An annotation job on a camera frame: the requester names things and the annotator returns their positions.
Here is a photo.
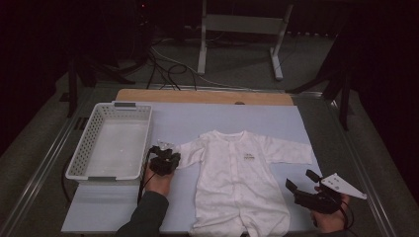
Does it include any white perforated plastic basket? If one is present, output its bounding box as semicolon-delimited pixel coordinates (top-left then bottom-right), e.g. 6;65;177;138
64;101;154;186

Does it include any looped black cable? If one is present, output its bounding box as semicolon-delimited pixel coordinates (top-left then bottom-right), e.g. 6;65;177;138
146;48;199;92

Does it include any dark equipment rack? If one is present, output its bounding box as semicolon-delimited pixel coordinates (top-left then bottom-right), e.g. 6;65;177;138
131;0;156;63

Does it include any person's right hand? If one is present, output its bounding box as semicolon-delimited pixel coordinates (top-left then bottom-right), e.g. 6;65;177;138
309;186;351;234

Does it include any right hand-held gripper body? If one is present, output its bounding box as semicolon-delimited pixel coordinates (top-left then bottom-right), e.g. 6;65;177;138
293;172;368;215

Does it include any right hand-held gripper cable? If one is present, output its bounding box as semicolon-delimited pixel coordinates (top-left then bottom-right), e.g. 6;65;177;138
339;198;359;237

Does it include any person's left hand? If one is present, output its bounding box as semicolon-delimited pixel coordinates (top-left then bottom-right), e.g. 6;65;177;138
142;157;176;198

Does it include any thin black cable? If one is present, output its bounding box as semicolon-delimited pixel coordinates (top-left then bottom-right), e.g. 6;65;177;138
60;154;73;203

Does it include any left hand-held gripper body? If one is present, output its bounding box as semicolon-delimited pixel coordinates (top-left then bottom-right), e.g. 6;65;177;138
149;139;176;176

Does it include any metal rail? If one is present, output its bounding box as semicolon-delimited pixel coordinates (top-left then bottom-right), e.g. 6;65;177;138
0;88;97;237
324;93;398;237

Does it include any white metal stand frame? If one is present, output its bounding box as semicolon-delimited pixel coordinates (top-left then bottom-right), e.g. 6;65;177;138
197;0;294;82

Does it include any white cable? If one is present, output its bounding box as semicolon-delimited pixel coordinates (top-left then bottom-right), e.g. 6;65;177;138
150;46;253;91

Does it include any black stand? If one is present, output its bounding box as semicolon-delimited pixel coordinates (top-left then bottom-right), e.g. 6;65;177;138
65;55;136;119
286;33;355;132

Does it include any hand-held gripper cable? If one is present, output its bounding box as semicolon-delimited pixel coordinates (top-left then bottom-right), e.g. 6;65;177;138
136;146;159;206
339;198;359;237

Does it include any left hand-held gripper cable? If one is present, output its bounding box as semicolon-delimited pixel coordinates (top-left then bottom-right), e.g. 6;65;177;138
136;146;159;206

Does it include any white baby romper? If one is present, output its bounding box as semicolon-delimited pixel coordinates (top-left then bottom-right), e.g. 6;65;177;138
177;129;314;237

